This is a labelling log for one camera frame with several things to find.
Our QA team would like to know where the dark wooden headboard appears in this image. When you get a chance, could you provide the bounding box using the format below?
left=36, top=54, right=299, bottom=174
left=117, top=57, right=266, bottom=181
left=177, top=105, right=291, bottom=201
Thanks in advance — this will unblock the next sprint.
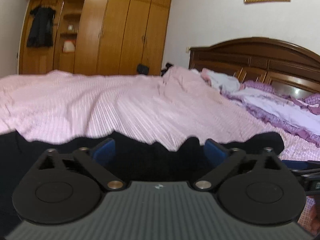
left=189, top=37, right=319, bottom=98

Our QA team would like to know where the black bag by wardrobe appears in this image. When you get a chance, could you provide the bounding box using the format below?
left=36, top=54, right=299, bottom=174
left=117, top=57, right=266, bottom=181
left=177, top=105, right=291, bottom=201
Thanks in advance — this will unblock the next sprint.
left=137, top=64, right=150, bottom=75

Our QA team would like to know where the black item beside bed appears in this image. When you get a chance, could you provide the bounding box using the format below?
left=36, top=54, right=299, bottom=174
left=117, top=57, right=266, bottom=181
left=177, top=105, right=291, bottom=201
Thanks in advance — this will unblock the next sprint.
left=161, top=62, right=174, bottom=76

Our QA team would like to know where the person's right hand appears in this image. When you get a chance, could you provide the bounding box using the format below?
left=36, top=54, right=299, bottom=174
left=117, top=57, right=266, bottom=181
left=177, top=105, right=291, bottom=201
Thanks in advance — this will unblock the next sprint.
left=303, top=197, right=319, bottom=235

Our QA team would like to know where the black hanging jacket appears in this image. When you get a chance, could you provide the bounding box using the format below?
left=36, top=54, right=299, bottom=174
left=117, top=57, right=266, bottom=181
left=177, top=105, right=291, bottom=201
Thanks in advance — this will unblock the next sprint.
left=27, top=5, right=56, bottom=48

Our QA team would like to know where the black long-sleeve sweater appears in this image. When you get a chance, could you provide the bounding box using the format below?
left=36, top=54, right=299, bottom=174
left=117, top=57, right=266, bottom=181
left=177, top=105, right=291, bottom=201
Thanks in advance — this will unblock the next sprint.
left=0, top=129, right=286, bottom=235

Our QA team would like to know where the wooden wardrobe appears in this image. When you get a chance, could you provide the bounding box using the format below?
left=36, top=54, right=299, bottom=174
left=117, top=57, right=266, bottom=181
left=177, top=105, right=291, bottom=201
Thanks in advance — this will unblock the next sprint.
left=18, top=0, right=171, bottom=75

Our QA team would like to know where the pink rumpled blanket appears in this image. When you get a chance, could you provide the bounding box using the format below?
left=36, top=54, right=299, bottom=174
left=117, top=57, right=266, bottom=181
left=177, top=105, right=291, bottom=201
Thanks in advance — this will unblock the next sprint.
left=160, top=66, right=220, bottom=98

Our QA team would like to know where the purple ruffled pillow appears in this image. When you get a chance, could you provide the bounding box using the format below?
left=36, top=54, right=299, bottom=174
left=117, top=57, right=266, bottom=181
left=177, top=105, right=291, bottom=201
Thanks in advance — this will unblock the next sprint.
left=219, top=81, right=319, bottom=147

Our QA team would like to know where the white orange container on shelf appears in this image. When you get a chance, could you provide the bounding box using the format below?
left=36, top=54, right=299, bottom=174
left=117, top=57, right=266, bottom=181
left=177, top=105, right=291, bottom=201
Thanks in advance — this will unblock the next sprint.
left=62, top=40, right=76, bottom=53

